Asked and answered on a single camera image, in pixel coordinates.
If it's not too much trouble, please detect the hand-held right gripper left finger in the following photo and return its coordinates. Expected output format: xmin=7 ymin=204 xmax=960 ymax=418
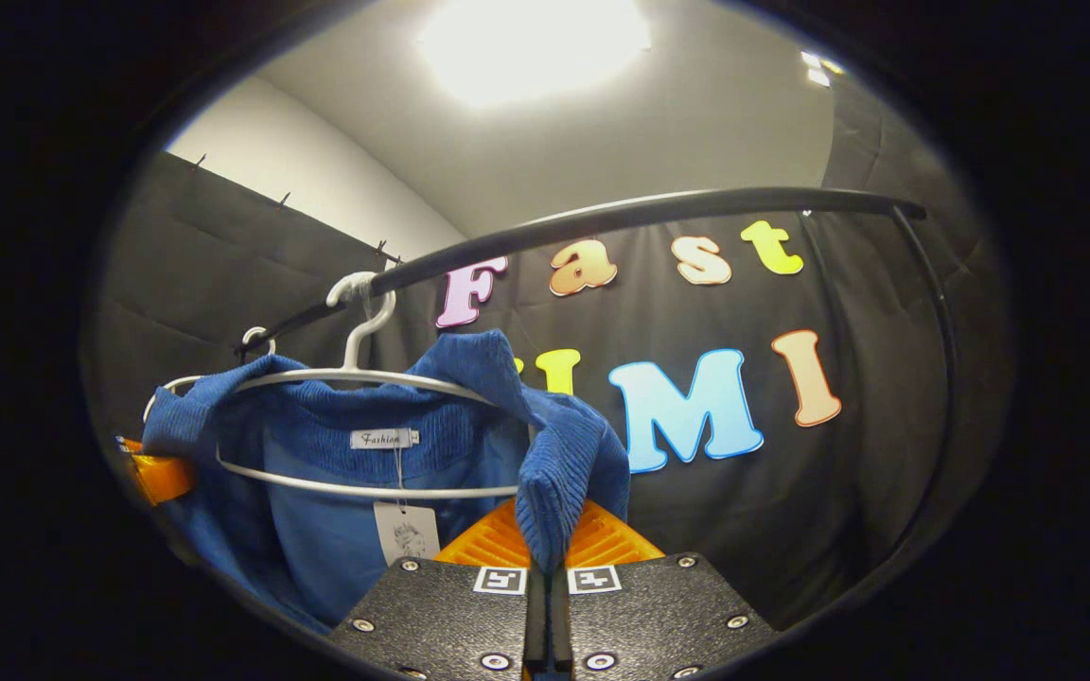
xmin=327 ymin=499 xmax=548 ymax=681

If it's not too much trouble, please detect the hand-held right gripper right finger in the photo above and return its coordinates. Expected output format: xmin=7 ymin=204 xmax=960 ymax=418
xmin=547 ymin=499 xmax=778 ymax=681

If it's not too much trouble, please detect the blue corduroy jacket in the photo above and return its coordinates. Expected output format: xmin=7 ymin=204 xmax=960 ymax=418
xmin=141 ymin=328 xmax=631 ymax=635

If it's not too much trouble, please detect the black metal clothes rack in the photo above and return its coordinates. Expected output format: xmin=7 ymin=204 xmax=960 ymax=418
xmin=233 ymin=186 xmax=962 ymax=587

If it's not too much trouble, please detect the white paper garment tag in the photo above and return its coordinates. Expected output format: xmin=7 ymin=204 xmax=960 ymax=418
xmin=373 ymin=501 xmax=442 ymax=567

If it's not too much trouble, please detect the black backdrop cloth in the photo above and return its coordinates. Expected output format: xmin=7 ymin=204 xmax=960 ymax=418
xmin=81 ymin=71 xmax=1014 ymax=630

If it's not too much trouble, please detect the small ceiling light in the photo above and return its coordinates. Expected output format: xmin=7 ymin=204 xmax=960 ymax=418
xmin=799 ymin=49 xmax=846 ymax=88

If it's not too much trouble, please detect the large ceiling light panel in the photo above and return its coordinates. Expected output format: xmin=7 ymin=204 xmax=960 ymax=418
xmin=417 ymin=0 xmax=652 ymax=107

